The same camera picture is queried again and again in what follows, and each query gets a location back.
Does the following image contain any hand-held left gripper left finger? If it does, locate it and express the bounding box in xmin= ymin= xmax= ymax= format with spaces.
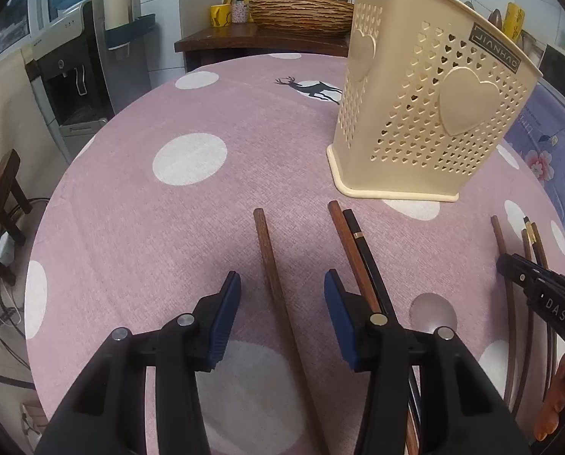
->
xmin=36 ymin=270 xmax=242 ymax=455

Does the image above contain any wooden chair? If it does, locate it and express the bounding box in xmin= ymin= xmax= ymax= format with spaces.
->
xmin=0 ymin=149 xmax=33 ymax=285

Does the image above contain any pink polka dot tablecloth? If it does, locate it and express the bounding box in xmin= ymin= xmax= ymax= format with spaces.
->
xmin=25 ymin=52 xmax=565 ymax=455

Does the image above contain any black chopstick with gold band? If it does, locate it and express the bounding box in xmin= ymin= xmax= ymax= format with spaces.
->
xmin=343 ymin=207 xmax=423 ymax=455

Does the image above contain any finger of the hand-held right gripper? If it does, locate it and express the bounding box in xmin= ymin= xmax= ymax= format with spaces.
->
xmin=497 ymin=253 xmax=565 ymax=295

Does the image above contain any dark wooden cabinet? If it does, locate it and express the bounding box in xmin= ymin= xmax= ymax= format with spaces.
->
xmin=175 ymin=23 xmax=350 ymax=72

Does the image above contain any purple floral cloth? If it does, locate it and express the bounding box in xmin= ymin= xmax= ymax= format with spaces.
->
xmin=503 ymin=80 xmax=565 ymax=266

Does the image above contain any yellow patterned package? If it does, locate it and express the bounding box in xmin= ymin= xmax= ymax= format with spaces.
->
xmin=503 ymin=2 xmax=525 ymax=41

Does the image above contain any cream perforated utensil basket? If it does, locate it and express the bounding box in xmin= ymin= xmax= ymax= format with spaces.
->
xmin=326 ymin=0 xmax=545 ymax=204

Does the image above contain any brown wooden chopstick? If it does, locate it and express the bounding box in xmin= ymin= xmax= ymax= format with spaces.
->
xmin=328 ymin=200 xmax=420 ymax=455
xmin=490 ymin=215 xmax=518 ymax=413
xmin=253 ymin=207 xmax=331 ymax=455

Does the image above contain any yellow cup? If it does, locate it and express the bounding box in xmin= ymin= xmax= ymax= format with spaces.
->
xmin=209 ymin=4 xmax=233 ymax=29

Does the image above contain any woven brown wash basin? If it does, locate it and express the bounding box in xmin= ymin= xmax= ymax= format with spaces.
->
xmin=248 ymin=0 xmax=356 ymax=39

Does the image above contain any dark teal holder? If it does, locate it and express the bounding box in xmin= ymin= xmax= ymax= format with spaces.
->
xmin=104 ymin=14 xmax=157 ymax=50

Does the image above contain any dark chopstick with gold end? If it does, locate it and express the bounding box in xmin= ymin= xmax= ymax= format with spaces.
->
xmin=521 ymin=228 xmax=535 ymax=413
xmin=524 ymin=217 xmax=558 ymax=401

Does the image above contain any beige cloth cover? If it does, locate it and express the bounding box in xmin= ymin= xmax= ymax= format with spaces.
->
xmin=0 ymin=73 xmax=65 ymax=188

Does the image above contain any grey water dispenser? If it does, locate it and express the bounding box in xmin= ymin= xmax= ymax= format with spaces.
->
xmin=26 ymin=0 xmax=153 ymax=152

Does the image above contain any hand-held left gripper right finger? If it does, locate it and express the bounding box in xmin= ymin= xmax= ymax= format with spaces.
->
xmin=323 ymin=268 xmax=532 ymax=455

